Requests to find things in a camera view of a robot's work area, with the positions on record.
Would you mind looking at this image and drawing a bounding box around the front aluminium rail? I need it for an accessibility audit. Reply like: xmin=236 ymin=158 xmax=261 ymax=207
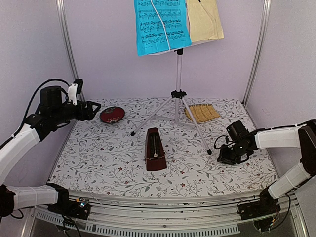
xmin=21 ymin=191 xmax=309 ymax=237

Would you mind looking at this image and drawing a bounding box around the woven bamboo tray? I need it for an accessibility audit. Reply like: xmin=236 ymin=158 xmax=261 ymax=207
xmin=189 ymin=104 xmax=220 ymax=124

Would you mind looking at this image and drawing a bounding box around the blue sheet music page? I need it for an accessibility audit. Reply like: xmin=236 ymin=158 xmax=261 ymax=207
xmin=134 ymin=0 xmax=192 ymax=57

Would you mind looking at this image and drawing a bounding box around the white tripod music stand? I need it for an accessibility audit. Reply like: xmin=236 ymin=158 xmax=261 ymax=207
xmin=130 ymin=48 xmax=212 ymax=155

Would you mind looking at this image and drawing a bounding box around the aluminium frame post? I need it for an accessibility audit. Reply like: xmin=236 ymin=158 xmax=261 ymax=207
xmin=242 ymin=0 xmax=272 ymax=107
xmin=56 ymin=0 xmax=79 ymax=79

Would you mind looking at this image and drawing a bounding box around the dark red wooden metronome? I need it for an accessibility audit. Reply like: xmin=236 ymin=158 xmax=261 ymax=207
xmin=145 ymin=128 xmax=167 ymax=171

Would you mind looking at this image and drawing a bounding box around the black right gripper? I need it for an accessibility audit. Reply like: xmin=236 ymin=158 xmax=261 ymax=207
xmin=218 ymin=142 xmax=249 ymax=165

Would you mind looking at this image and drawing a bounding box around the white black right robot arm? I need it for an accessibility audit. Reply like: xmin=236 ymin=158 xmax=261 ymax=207
xmin=217 ymin=119 xmax=316 ymax=215

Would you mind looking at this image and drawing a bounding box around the yellow paper sheet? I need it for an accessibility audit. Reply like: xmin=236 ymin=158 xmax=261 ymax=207
xmin=186 ymin=0 xmax=224 ymax=43

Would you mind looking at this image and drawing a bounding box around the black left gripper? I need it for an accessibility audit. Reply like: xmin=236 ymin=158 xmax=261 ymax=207
xmin=51 ymin=99 xmax=102 ymax=125

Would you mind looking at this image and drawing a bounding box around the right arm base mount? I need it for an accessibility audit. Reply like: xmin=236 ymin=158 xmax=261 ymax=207
xmin=236 ymin=194 xmax=291 ymax=233

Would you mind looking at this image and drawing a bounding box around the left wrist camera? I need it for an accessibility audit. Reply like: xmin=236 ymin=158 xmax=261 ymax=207
xmin=67 ymin=79 xmax=83 ymax=106

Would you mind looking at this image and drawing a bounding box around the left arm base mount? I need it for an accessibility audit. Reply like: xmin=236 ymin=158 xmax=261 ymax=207
xmin=47 ymin=193 xmax=91 ymax=220

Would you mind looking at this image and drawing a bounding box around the right aluminium frame post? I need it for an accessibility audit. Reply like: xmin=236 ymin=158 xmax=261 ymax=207
xmin=242 ymin=0 xmax=272 ymax=107

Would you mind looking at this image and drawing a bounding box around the left aluminium frame post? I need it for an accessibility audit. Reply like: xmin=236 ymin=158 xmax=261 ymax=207
xmin=56 ymin=0 xmax=79 ymax=79

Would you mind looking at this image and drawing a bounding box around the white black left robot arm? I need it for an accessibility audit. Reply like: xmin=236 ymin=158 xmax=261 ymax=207
xmin=0 ymin=79 xmax=101 ymax=220

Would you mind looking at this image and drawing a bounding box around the red floral round box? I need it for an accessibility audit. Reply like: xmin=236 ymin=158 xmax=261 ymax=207
xmin=100 ymin=106 xmax=125 ymax=124

